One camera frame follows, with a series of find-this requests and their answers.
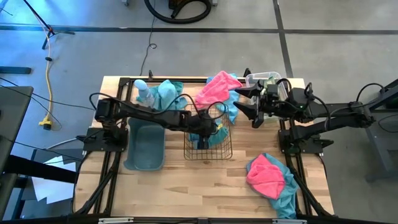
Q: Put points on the black table clamp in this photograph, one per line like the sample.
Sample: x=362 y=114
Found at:
x=247 y=72
x=150 y=76

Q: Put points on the yellow gripper tag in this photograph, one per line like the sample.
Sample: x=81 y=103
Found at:
x=219 y=126

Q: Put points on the white paper sheets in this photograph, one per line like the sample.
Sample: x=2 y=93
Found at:
x=56 y=189

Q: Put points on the grey metal stand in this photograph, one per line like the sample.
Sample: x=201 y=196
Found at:
x=382 y=146

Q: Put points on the green smooth microfiber towel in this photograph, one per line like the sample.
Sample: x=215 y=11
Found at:
x=272 y=117

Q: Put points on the black desk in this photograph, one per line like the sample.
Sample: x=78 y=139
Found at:
x=15 y=109

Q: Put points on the black floor stand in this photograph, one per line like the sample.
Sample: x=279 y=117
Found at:
x=15 y=70

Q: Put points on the pink microfiber towel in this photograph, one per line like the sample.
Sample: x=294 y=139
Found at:
x=217 y=88
x=265 y=177

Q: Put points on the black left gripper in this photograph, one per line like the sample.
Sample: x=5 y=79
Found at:
x=202 y=123

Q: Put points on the black aluminium table frame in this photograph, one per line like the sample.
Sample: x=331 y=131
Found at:
x=189 y=81

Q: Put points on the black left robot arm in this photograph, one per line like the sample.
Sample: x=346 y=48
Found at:
x=149 y=113

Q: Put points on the pale blue bottle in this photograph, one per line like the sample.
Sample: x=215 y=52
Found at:
x=143 y=90

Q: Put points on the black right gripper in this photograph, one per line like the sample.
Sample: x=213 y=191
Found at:
x=270 y=104

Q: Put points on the black tripod light stand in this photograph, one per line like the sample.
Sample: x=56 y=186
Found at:
x=51 y=32

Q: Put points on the green textured microfiber towel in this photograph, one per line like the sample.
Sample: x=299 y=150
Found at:
x=270 y=81

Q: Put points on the clear plastic container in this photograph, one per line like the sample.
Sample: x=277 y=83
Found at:
x=258 y=76

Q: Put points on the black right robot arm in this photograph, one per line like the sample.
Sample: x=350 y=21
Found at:
x=335 y=113

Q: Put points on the blue-grey plastic bin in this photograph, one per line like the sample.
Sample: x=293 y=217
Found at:
x=146 y=146

